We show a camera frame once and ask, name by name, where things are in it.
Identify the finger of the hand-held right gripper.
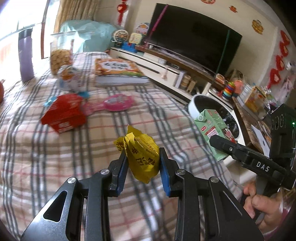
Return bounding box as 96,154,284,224
209,135,251,166

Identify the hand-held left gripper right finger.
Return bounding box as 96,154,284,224
159,147,265,241

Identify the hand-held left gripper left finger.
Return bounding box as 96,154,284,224
21,152,129,241

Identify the green drink carton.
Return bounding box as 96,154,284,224
194,108,237,161

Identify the white bin with black bag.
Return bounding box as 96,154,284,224
188,94,245,163

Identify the yellow snack wrapper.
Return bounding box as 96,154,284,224
113,125,160,184

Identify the person's right hand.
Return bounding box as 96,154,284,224
240,181,292,232

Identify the white paper sheet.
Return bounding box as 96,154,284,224
251,125,271,153

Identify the yellow toy box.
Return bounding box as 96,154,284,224
244,86,266,110

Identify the yellow stacked container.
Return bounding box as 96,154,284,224
181,75,191,90

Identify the pink round foil packet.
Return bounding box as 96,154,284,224
83,94,135,115

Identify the red carton box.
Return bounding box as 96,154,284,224
41,94,87,135

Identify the red heart hanging decoration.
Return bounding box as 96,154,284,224
117,0,127,25
268,30,291,84

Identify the green thin stick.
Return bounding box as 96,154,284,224
217,30,231,77

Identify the white TV cabinet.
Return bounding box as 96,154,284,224
110,43,234,109

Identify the orange children's book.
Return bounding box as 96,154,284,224
94,58,149,87

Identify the white cartoon snack packet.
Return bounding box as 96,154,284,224
57,65,86,93

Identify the black television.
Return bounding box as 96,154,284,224
143,3,243,77

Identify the blue toy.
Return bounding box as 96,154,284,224
121,42,137,52

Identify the clear cookie jar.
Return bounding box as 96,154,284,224
50,31,75,75

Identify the yellow green toy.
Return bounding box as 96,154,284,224
128,32,142,44

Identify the pink thin stick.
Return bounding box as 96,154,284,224
148,5,167,43

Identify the ferris wheel toy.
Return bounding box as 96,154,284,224
110,29,129,49

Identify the cardboard house cutout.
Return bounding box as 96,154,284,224
135,22,151,36

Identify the teal cloth covered armchair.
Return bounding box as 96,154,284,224
60,20,122,52

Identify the purple thermos bottle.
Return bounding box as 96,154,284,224
18,29,35,82

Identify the beige patterned curtain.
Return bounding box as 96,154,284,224
54,0,100,30

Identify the sliding glass balcony door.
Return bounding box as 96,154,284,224
0,0,56,61

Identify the rainbow stacking ring toy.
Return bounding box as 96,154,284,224
223,81,235,99

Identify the yellow figure wall sticker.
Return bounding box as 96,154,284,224
252,20,264,35

